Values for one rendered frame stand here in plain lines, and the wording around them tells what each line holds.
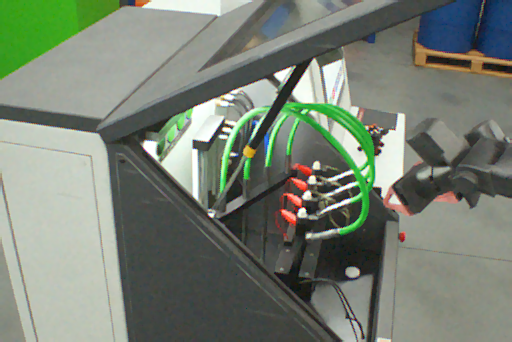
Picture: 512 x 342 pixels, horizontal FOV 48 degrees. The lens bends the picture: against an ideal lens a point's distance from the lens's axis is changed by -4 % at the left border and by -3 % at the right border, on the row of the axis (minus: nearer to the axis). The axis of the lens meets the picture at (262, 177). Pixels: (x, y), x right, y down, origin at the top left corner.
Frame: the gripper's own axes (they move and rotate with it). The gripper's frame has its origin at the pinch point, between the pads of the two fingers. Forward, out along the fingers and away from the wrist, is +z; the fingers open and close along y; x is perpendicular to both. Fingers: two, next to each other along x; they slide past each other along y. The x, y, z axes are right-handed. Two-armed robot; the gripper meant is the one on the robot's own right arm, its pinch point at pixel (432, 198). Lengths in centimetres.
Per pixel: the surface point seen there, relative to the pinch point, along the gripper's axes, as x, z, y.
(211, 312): 45, 32, 12
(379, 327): 15.8, 22.1, -18.4
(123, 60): 26, 28, 65
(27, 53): -187, 316, 191
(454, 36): -462, 117, -7
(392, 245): -16.9, 27.3, -12.8
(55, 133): 53, 27, 57
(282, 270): 12.6, 39.4, 3.4
